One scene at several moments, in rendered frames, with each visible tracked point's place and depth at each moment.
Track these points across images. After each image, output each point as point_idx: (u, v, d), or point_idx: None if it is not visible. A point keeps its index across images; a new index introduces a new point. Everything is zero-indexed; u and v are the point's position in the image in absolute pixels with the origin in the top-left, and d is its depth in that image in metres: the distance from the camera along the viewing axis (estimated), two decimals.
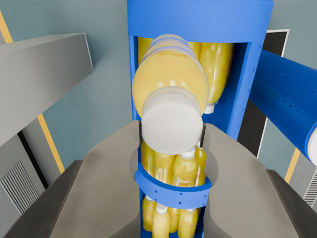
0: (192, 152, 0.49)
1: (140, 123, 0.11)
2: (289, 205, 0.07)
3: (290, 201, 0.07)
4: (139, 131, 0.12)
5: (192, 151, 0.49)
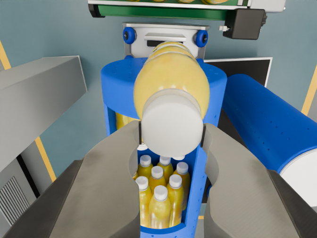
0: (164, 195, 0.54)
1: (140, 123, 0.11)
2: (289, 205, 0.07)
3: (291, 201, 0.07)
4: (138, 131, 0.12)
5: (164, 195, 0.54)
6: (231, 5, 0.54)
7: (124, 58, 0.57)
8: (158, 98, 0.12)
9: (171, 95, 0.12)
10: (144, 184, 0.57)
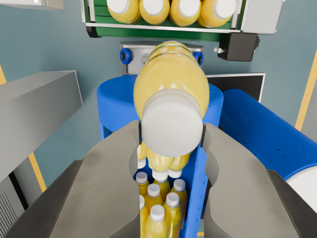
0: (162, 216, 0.52)
1: (140, 123, 0.11)
2: (289, 205, 0.07)
3: (290, 201, 0.07)
4: (139, 131, 0.12)
5: (161, 215, 0.52)
6: (225, 28, 0.56)
7: None
8: (156, 175, 0.45)
9: (159, 176, 0.45)
10: (140, 204, 0.55)
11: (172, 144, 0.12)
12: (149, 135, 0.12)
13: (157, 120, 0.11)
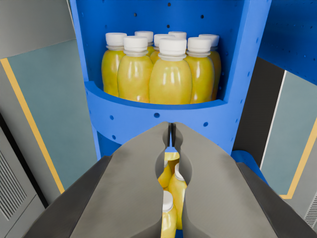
0: (181, 44, 0.26)
1: (170, 124, 0.11)
2: (259, 194, 0.07)
3: (260, 191, 0.07)
4: (168, 133, 0.11)
5: (181, 41, 0.26)
6: None
7: None
8: None
9: None
10: (140, 38, 0.29)
11: (164, 200, 0.42)
12: None
13: None
